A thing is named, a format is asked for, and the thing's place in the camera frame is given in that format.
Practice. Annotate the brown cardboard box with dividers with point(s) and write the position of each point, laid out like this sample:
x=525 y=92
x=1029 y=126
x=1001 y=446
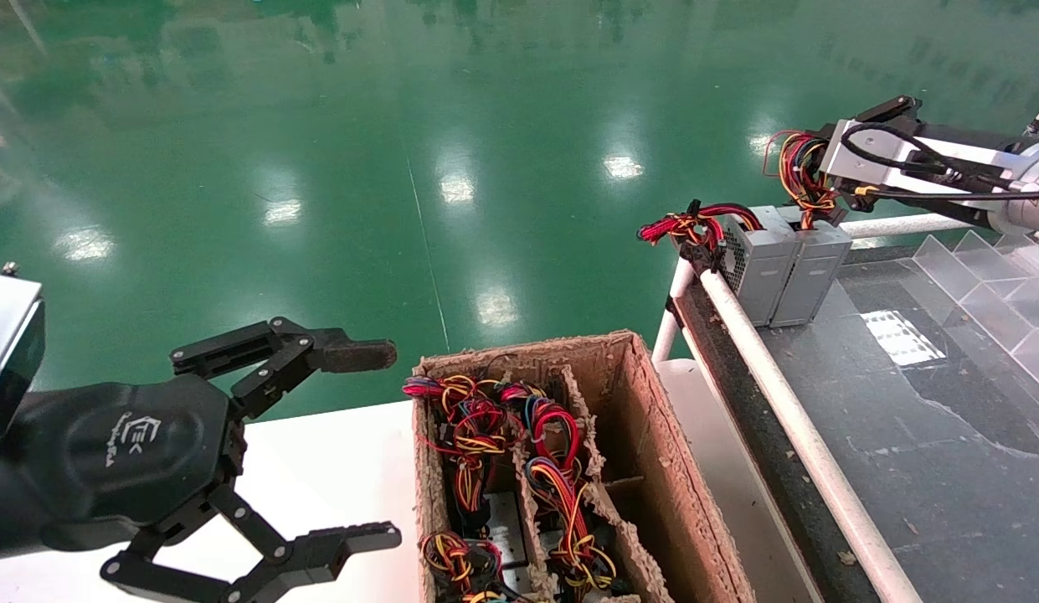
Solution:
x=645 y=435

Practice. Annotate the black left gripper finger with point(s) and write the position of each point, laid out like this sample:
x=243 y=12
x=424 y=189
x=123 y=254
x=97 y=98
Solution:
x=276 y=352
x=318 y=557

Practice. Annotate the long white frame pipe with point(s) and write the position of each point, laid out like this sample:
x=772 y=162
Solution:
x=820 y=461
x=904 y=226

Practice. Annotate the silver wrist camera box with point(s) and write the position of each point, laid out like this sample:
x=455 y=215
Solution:
x=879 y=163
x=8 y=335

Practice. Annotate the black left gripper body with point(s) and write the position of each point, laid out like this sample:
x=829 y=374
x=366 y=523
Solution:
x=126 y=452

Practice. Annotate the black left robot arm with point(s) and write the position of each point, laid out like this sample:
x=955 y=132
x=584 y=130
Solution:
x=4 y=511

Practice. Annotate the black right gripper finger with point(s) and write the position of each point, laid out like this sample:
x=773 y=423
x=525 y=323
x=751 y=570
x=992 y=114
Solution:
x=846 y=216
x=887 y=109

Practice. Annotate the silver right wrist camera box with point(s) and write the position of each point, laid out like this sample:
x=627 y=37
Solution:
x=879 y=163

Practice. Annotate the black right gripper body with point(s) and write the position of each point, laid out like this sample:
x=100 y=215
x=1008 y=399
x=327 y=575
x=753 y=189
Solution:
x=971 y=139

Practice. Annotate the short white frame leg pipe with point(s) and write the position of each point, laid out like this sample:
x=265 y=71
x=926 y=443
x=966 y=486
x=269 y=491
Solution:
x=671 y=322

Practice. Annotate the black pipe joint clamp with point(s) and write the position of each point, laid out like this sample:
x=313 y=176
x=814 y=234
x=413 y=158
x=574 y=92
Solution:
x=699 y=255

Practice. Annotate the clear acrylic divider rack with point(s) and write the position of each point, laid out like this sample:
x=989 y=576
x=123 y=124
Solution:
x=988 y=293

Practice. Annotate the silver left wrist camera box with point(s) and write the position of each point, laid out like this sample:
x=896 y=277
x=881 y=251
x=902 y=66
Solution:
x=8 y=335

